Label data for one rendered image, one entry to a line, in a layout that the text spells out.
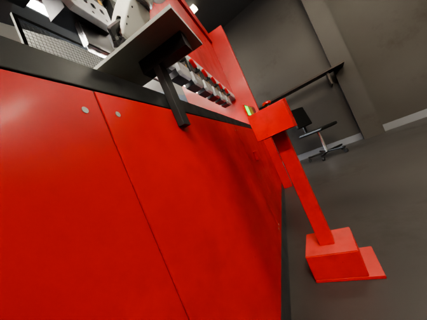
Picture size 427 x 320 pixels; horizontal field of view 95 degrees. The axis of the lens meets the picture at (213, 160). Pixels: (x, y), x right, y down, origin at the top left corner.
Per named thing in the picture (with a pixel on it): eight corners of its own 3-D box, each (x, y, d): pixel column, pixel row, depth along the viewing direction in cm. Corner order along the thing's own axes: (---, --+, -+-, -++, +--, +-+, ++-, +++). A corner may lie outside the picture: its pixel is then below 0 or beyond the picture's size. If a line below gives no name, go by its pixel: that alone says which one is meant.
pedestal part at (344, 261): (387, 278, 73) (373, 248, 73) (316, 283, 85) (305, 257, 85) (372, 248, 90) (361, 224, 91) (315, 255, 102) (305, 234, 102)
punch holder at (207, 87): (208, 89, 143) (199, 68, 144) (197, 94, 146) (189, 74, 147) (214, 93, 157) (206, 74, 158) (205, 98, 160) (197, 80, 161)
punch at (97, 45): (91, 49, 55) (78, 20, 56) (86, 54, 56) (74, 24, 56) (119, 62, 65) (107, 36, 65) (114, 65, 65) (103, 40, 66)
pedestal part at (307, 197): (335, 244, 85) (284, 130, 87) (320, 246, 88) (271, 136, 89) (333, 237, 90) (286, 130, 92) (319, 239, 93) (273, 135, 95)
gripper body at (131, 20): (138, 9, 60) (132, 48, 62) (111, -15, 50) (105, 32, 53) (159, 12, 58) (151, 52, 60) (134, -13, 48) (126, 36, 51)
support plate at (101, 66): (171, 7, 42) (169, 3, 42) (92, 73, 51) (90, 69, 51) (203, 44, 59) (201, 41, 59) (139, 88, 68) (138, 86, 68)
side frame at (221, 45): (292, 186, 250) (220, 24, 256) (233, 206, 280) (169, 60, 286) (291, 181, 274) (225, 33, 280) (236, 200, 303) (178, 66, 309)
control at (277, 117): (294, 126, 78) (276, 84, 79) (258, 141, 86) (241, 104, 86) (297, 125, 96) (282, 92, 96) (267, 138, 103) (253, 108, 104)
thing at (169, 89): (213, 107, 49) (179, 30, 49) (168, 133, 54) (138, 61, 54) (218, 109, 52) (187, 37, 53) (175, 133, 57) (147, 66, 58)
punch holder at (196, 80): (196, 82, 125) (186, 58, 125) (185, 88, 128) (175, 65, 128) (205, 87, 139) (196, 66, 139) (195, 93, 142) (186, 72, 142)
